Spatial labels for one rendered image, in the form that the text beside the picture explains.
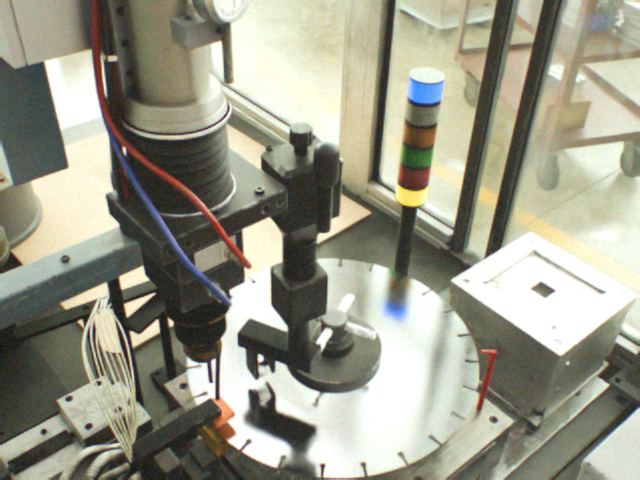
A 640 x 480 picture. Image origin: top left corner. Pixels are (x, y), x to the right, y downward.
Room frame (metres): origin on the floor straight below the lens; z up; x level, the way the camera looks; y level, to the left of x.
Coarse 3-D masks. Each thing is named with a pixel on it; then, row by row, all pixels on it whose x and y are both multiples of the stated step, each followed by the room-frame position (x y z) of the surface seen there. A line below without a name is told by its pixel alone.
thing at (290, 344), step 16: (256, 320) 0.52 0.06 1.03; (240, 336) 0.50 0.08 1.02; (256, 336) 0.50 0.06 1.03; (272, 336) 0.50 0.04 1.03; (288, 336) 0.49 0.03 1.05; (304, 336) 0.48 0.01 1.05; (256, 352) 0.50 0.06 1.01; (272, 352) 0.49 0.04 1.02; (288, 352) 0.48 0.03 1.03; (304, 352) 0.48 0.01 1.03; (320, 352) 0.49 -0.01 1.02; (256, 368) 0.49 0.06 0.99; (272, 368) 0.50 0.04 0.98; (304, 368) 0.47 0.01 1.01
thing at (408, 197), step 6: (396, 180) 0.84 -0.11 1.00; (396, 186) 0.84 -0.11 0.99; (402, 186) 0.83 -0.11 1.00; (426, 186) 0.83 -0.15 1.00; (396, 192) 0.84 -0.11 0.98; (402, 192) 0.83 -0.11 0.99; (408, 192) 0.82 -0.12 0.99; (414, 192) 0.82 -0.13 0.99; (420, 192) 0.82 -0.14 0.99; (426, 192) 0.83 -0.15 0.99; (396, 198) 0.84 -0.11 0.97; (402, 198) 0.83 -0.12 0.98; (408, 198) 0.82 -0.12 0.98; (414, 198) 0.82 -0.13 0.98; (420, 198) 0.82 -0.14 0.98; (402, 204) 0.82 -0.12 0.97; (408, 204) 0.82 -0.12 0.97; (414, 204) 0.82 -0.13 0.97; (420, 204) 0.82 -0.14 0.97
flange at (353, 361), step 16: (352, 320) 0.60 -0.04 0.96; (352, 336) 0.56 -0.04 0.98; (336, 352) 0.54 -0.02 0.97; (352, 352) 0.54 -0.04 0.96; (368, 352) 0.55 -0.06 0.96; (320, 368) 0.52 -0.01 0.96; (336, 368) 0.52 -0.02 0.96; (352, 368) 0.52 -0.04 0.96; (368, 368) 0.52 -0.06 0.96; (320, 384) 0.50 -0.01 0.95; (336, 384) 0.50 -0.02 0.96; (352, 384) 0.51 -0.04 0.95
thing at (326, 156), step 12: (324, 144) 0.46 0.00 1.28; (324, 156) 0.45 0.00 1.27; (336, 156) 0.45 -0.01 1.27; (324, 168) 0.45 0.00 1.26; (336, 168) 0.45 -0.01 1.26; (324, 180) 0.45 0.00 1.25; (336, 180) 0.45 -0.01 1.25; (324, 192) 0.45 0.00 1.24; (324, 204) 0.45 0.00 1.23; (324, 216) 0.45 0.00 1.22; (324, 228) 0.45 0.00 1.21
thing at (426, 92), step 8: (416, 72) 0.85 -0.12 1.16; (424, 72) 0.85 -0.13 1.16; (432, 72) 0.85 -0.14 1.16; (440, 72) 0.85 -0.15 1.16; (408, 80) 0.84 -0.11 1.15; (416, 80) 0.83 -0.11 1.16; (424, 80) 0.83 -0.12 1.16; (432, 80) 0.83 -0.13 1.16; (440, 80) 0.83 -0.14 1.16; (408, 88) 0.84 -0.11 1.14; (416, 88) 0.82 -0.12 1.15; (424, 88) 0.82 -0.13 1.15; (432, 88) 0.82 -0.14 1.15; (440, 88) 0.83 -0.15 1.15; (408, 96) 0.84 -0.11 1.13; (416, 96) 0.82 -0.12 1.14; (424, 96) 0.82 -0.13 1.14; (432, 96) 0.82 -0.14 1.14; (440, 96) 0.83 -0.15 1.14; (424, 104) 0.82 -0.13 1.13
